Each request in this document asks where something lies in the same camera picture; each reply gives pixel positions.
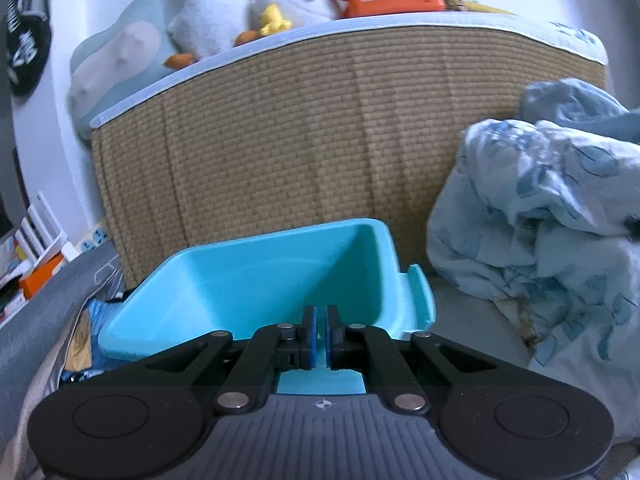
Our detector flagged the light blue pillow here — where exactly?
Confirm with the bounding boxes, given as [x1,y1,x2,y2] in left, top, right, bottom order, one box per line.
[67,0,177,141]

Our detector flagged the blue floral blanket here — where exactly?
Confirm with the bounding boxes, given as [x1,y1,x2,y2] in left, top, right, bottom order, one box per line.
[427,77,640,443]

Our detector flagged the yellow plush toy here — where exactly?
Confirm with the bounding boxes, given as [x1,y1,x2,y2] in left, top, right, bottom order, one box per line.
[259,4,293,37]

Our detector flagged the white rack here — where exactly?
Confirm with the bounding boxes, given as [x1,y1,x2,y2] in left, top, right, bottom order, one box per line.
[19,190,69,262]

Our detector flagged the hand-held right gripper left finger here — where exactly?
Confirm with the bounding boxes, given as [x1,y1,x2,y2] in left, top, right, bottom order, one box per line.
[142,305,319,413]

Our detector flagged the white power strip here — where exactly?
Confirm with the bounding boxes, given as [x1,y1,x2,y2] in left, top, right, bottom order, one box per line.
[80,225,112,254]

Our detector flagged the blue snack packet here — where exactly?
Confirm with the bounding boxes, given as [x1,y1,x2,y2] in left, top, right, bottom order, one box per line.
[59,300,126,382]

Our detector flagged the teal plastic storage box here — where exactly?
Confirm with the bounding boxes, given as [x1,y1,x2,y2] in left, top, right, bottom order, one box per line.
[97,217,436,396]

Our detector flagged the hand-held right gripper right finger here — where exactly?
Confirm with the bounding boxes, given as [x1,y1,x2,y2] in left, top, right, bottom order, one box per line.
[325,305,502,413]

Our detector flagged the orange cardboard box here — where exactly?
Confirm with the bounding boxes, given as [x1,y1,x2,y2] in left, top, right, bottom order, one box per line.
[19,255,66,302]

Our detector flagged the yellow brown soft item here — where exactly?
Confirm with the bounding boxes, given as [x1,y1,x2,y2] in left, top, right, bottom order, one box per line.
[442,0,517,16]

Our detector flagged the black cap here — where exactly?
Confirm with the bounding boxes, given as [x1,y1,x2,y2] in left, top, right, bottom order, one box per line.
[5,0,54,97]

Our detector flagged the woven straw bed mat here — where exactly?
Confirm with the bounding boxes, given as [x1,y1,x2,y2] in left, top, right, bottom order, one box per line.
[90,14,609,287]

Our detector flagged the white plush goose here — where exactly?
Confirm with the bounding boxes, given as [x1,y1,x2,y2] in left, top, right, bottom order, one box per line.
[164,0,342,69]

